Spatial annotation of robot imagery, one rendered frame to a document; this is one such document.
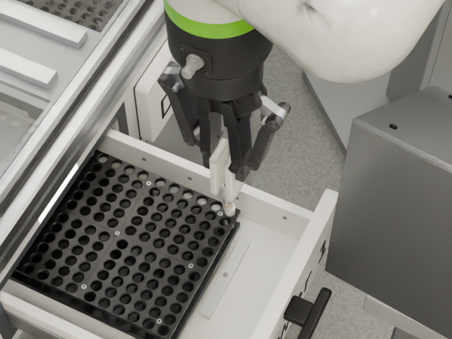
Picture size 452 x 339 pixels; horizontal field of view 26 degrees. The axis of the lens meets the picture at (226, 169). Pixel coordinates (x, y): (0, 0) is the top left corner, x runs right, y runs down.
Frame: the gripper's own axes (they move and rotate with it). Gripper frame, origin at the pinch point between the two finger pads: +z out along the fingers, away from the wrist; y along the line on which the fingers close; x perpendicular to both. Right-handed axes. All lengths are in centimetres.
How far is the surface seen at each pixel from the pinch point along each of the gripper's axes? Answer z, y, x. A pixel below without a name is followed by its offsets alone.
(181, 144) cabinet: 32.3, -18.3, 20.0
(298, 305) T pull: 9.3, 11.5, -6.6
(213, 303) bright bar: 15.3, 1.8, -7.9
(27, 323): 12.4, -14.8, -20.0
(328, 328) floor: 100, 4, 32
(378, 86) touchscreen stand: 96, -9, 92
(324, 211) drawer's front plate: 7.6, 9.7, 4.2
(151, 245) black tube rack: 9.9, -6.4, -6.8
